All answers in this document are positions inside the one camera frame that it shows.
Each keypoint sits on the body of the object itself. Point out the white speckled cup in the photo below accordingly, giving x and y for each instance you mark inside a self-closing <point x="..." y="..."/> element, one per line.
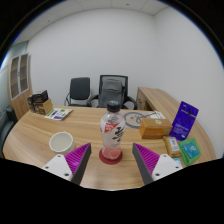
<point x="61" y="143"/>

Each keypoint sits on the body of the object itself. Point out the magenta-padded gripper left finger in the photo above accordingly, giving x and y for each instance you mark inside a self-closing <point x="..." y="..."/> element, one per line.
<point x="66" y="163"/>

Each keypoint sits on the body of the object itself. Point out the grey mesh office chair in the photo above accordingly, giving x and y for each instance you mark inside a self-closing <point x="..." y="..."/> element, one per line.
<point x="111" y="90"/>

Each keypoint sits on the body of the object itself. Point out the green folded cloth pack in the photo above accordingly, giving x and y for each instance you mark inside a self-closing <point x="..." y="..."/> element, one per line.
<point x="190" y="151"/>

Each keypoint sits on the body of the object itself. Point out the wooden shelf unit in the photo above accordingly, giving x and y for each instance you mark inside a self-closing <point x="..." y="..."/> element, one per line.
<point x="20" y="83"/>

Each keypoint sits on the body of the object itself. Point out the clear drink bottle black cap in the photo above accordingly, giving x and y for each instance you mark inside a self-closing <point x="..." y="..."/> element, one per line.
<point x="112" y="133"/>

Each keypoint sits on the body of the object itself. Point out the flat round red coaster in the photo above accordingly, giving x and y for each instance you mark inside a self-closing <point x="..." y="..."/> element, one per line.
<point x="110" y="161"/>

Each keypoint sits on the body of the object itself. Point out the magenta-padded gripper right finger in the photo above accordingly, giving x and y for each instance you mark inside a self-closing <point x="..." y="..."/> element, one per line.
<point x="156" y="163"/>

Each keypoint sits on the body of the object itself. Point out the purple standing pouch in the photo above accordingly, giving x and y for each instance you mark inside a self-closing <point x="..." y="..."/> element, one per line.
<point x="184" y="121"/>

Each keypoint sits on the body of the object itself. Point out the white green purple leaflet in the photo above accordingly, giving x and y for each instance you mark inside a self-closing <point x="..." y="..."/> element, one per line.
<point x="58" y="114"/>

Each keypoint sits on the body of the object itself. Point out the wooden side desk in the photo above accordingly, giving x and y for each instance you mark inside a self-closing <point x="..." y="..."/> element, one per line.
<point x="156" y="100"/>

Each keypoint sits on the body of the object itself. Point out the tan packet with white label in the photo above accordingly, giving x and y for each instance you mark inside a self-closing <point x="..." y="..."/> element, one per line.
<point x="172" y="146"/>

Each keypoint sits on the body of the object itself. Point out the black box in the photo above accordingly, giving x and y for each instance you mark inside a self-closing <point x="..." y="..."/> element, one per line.
<point x="38" y="96"/>

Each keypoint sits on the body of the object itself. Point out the dark grey sofa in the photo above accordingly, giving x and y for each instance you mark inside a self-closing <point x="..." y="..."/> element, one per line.
<point x="6" y="128"/>

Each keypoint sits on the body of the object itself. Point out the black office chair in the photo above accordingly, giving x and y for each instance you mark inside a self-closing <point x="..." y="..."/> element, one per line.
<point x="79" y="90"/>

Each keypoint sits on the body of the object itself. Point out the brown cardboard box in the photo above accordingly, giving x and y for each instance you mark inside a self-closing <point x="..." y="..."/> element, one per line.
<point x="45" y="107"/>

